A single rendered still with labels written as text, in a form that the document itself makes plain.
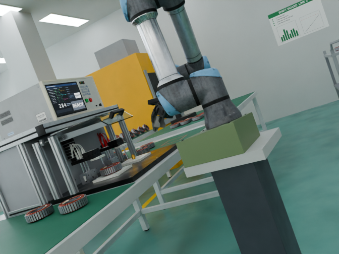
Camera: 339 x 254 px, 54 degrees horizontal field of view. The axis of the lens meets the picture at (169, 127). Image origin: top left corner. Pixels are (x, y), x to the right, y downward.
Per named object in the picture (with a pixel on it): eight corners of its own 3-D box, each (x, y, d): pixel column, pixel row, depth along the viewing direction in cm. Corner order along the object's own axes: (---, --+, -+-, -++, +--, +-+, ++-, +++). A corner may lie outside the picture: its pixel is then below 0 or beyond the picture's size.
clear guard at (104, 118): (133, 116, 169) (128, 105, 169) (109, 125, 147) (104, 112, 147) (83, 135, 182) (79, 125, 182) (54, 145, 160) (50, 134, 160)
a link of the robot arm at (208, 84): (230, 93, 127) (217, 60, 128) (197, 107, 129) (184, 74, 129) (228, 96, 139) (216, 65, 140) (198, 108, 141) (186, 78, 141)
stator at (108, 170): (126, 166, 169) (123, 159, 169) (118, 172, 159) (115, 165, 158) (107, 172, 172) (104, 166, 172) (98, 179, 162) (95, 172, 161)
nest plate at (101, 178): (132, 166, 170) (131, 164, 169) (118, 176, 156) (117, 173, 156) (109, 173, 175) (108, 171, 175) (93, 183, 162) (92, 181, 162)
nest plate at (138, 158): (151, 153, 192) (150, 151, 192) (140, 161, 178) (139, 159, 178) (129, 160, 198) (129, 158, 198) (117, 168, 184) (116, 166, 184)
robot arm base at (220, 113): (246, 114, 137) (237, 91, 137) (235, 119, 124) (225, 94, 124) (214, 126, 144) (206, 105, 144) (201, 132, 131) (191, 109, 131)
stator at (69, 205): (94, 199, 133) (90, 190, 133) (79, 210, 122) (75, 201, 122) (70, 206, 136) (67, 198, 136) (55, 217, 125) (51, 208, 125)
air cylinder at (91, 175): (98, 178, 174) (94, 168, 173) (90, 183, 167) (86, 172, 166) (91, 180, 176) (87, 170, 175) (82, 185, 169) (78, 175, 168)
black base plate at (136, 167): (181, 144, 198) (180, 141, 197) (133, 182, 139) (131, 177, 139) (117, 165, 216) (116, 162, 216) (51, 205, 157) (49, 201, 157)
